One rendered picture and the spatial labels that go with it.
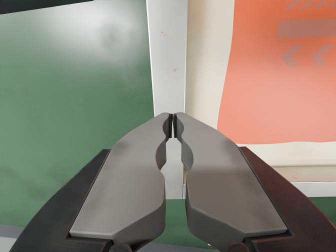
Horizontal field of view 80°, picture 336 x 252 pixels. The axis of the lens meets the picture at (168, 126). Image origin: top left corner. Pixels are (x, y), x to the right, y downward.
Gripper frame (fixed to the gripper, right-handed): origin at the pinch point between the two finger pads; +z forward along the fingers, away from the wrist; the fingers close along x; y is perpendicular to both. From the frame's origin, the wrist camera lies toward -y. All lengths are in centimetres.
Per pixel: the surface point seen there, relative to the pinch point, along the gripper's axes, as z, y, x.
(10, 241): 101, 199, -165
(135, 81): 111, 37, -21
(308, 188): 11.2, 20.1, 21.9
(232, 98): 14.3, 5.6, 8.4
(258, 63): 14.1, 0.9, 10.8
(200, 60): 14.1, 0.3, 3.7
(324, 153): 14.6, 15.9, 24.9
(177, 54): 10.6, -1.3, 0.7
